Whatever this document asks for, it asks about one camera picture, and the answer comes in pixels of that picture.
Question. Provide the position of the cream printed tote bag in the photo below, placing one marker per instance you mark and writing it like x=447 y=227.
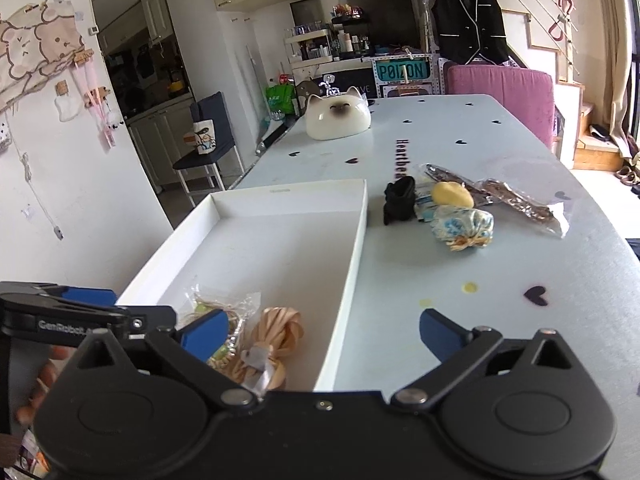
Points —
x=200 y=137

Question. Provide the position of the yellow soft sponge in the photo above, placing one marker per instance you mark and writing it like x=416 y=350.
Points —
x=452 y=194

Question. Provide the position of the pink upholstered chair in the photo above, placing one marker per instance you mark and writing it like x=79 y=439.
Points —
x=500 y=90

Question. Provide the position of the pink hanging doll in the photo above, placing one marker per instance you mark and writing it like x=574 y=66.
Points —
x=97 y=100

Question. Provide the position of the beige curtain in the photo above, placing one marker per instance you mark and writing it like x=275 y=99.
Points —
x=617 y=35

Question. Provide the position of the cream kitchen base cabinets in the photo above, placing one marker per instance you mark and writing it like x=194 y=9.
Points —
x=155 y=135

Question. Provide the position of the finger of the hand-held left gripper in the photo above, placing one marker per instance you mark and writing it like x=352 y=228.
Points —
x=90 y=296

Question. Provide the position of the person's left hand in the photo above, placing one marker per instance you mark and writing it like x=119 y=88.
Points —
x=42 y=385

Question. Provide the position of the peach ribbon bundle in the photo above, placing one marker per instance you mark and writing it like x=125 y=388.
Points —
x=280 y=330

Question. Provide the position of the black jacket with white trim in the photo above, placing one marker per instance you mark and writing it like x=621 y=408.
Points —
x=465 y=10

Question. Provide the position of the bear printed wall cloth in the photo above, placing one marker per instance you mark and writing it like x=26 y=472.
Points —
x=30 y=50

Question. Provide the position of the white hanging pouch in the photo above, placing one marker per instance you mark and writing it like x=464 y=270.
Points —
x=66 y=107

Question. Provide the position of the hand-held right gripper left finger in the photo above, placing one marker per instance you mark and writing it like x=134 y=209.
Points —
x=205 y=334

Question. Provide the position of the wooden stair steps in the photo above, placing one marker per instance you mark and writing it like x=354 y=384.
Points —
x=595 y=147

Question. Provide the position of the green plastic bag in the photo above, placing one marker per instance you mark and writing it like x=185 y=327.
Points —
x=280 y=100

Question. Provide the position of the dark blue chair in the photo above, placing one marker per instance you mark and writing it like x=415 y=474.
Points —
x=222 y=110

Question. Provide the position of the blue floral bundle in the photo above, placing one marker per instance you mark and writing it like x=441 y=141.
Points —
x=462 y=225

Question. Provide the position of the pink clothes hangers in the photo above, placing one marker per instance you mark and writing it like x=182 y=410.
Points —
x=562 y=10

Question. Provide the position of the white cardboard box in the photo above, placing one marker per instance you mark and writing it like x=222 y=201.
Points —
x=280 y=260

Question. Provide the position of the teal plate sign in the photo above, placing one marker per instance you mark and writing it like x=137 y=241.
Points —
x=402 y=71

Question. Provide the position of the blue and white packet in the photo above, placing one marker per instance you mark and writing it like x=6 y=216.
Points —
x=425 y=211

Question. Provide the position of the white shelf with bottles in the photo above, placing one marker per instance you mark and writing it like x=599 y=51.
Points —
x=310 y=47

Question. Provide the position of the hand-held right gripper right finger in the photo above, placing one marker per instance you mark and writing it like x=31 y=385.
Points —
x=440 y=335

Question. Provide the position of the cream kitchen wall cabinets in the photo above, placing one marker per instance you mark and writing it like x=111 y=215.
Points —
x=155 y=15

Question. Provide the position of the cat-shaped ceramic box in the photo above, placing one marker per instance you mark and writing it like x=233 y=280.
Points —
x=335 y=120

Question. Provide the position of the clear bag of green beads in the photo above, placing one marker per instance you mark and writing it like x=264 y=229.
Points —
x=235 y=305

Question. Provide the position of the black television screen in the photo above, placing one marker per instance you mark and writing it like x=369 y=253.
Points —
x=390 y=10

